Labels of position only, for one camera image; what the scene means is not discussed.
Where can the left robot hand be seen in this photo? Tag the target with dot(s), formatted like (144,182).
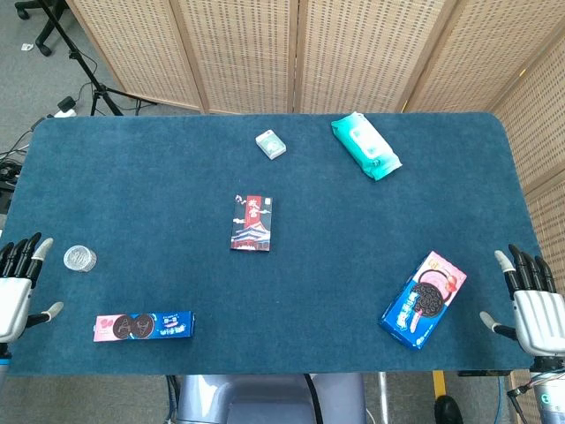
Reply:
(13,293)

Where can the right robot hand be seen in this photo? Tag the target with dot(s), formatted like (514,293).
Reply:
(536,313)

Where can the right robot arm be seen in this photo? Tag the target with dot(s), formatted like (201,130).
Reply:
(545,393)

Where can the wide blue pink cookie box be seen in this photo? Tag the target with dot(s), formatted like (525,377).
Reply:
(423,300)

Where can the long Oreo cookie pack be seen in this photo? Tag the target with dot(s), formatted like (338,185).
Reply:
(143,326)

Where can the red and black box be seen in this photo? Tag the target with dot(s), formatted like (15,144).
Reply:
(251,223)

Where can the small white teal packet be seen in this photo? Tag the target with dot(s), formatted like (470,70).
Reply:
(270,144)

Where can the yellow floor tape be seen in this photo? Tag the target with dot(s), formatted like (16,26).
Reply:
(438,383)

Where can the black shoe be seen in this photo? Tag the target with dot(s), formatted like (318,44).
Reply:
(448,411)

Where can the white power strip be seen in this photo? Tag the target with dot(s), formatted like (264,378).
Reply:
(62,114)

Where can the black power adapter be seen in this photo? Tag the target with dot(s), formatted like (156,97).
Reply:
(67,103)

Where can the black tripod stand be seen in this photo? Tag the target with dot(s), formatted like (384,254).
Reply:
(84,66)

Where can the green wet wipes pack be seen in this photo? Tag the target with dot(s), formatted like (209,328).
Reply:
(365,146)

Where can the blue table mat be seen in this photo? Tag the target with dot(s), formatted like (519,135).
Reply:
(273,247)

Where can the black office chair base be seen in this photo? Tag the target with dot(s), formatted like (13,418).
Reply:
(37,24)

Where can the grey robot torso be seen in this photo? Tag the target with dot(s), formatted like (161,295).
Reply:
(269,399)

